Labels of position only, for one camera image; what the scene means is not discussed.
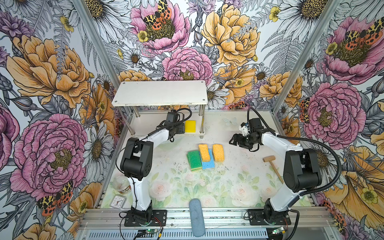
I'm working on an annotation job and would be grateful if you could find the orange cellulose sponge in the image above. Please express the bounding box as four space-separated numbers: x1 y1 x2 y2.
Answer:
199 144 211 162

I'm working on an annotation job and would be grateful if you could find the clear glass bowl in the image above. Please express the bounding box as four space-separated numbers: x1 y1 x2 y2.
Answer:
112 175 131 194

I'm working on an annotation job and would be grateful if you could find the green yellow sponge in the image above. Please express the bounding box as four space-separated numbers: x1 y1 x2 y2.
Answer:
187 150 203 172

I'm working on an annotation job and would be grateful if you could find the wooden mallet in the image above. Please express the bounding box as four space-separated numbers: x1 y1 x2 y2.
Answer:
263 156 284 184

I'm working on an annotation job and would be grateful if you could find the small white alarm clock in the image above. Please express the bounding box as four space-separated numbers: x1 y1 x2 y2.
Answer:
110 195 127 209

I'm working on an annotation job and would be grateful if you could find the left black thin cable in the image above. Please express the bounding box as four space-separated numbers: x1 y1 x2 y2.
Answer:
115 107 193 211

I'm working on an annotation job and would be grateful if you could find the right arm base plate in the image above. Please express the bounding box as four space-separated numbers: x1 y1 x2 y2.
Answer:
246 209 292 226

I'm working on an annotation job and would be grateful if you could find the orange sponge under yellow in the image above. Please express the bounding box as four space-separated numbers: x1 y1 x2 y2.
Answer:
213 144 225 163

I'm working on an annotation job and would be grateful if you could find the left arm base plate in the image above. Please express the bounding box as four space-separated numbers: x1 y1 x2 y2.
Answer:
124 210 168 227

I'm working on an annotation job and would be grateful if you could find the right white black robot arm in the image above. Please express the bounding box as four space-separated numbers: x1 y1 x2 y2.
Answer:
229 118 322 225

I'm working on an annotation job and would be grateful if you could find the grey oval pad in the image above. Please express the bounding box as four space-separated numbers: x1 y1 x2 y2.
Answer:
189 199 206 237

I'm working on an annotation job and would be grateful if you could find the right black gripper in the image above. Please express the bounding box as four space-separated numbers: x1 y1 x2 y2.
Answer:
228 133 259 151

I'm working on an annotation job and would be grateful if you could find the blue cellulose sponge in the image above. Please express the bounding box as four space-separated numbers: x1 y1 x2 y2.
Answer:
202 149 215 170

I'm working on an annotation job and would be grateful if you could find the right black corrugated cable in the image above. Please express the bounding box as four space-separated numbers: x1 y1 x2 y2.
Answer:
247 107 343 197

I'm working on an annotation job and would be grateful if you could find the green circuit board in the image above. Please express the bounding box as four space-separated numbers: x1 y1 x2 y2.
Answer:
135 229 163 238

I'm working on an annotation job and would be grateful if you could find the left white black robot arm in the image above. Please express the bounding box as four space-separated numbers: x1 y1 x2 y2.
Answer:
120 108 192 225

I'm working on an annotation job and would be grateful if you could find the white two-tier metal shelf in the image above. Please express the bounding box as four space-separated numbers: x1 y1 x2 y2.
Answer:
112 81 208 137

